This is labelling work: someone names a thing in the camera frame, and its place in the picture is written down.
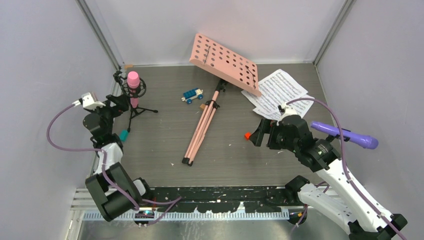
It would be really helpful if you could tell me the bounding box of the pink microphone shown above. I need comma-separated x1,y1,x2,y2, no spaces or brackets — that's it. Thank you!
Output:
113,70,159,133

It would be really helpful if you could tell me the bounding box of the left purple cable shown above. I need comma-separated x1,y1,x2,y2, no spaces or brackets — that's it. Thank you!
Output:
46,103,182,227

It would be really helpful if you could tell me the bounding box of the purple microphone on round base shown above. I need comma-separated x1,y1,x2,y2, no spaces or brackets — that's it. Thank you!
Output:
310,121,379,150

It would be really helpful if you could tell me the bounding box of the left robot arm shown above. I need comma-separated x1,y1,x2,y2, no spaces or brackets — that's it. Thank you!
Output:
80,92,154,222

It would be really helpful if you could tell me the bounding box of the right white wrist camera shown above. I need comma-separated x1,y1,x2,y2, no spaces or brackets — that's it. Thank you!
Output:
277,103,298,125

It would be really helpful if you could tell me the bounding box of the teal block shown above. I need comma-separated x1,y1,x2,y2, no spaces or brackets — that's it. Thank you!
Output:
119,129,129,142

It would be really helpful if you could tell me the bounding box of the small red cube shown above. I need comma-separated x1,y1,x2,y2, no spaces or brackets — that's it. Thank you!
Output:
244,132,251,141

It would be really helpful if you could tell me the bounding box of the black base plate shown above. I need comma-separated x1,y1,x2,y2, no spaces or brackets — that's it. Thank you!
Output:
140,186,305,214

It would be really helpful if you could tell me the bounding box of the blue white toy car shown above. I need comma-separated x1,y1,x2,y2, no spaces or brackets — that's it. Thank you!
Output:
181,88,204,105

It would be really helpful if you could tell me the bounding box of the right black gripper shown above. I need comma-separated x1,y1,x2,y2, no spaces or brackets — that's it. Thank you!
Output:
249,117,299,153

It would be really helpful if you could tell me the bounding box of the pink music stand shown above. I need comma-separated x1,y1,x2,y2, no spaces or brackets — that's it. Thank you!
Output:
181,33,262,166

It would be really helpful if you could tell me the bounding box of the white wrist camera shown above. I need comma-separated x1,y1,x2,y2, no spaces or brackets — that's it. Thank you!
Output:
72,92,106,110
277,103,298,125

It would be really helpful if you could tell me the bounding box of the slotted cable duct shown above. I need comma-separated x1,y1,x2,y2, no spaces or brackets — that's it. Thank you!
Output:
82,210,291,222

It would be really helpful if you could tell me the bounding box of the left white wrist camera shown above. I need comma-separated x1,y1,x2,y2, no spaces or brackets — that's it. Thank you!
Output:
72,92,106,110

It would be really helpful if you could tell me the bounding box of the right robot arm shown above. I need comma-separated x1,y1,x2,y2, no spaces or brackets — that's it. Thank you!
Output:
245,115,408,240

